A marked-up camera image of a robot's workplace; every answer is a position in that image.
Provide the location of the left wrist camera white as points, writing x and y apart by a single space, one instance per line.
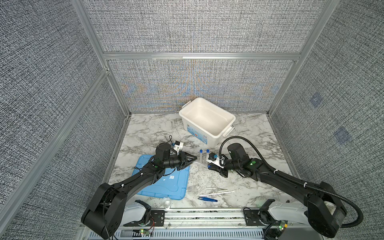
178 146

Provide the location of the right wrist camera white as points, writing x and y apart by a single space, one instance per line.
216 160

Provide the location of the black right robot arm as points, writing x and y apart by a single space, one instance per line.
322 208

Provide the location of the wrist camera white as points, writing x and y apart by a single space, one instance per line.
178 146
216 160

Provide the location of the white plastic pipette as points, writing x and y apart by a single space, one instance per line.
216 194

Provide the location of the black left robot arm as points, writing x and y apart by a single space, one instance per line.
105 212

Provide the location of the aluminium front rail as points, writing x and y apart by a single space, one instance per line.
215 224

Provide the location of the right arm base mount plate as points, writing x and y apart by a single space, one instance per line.
256 217

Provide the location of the small clear glass flask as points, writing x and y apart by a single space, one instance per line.
167 203

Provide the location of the white plastic storage bin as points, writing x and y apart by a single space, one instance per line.
207 122

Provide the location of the clear test tube rack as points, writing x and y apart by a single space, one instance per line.
211 167

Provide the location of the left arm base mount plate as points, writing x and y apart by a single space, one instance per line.
156 218

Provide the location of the blue plastic tweezers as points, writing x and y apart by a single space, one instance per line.
207 199

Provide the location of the blue plastic bin lid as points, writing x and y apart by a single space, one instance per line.
173 185

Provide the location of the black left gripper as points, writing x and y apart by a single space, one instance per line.
183 162

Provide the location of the aluminium enclosure frame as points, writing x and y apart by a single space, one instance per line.
52 65

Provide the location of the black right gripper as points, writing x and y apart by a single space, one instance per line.
219 170

